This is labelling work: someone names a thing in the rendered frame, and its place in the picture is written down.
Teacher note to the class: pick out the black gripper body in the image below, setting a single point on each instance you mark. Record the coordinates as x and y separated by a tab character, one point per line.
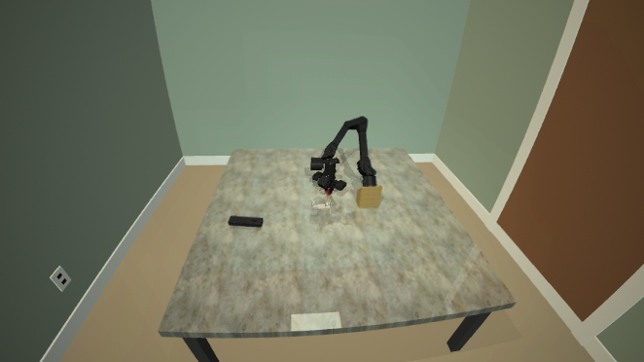
339	185

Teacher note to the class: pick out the black rectangular bar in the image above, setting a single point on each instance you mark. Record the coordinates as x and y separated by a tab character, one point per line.
245	221

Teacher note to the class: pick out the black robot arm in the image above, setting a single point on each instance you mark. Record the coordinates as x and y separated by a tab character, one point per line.
364	164

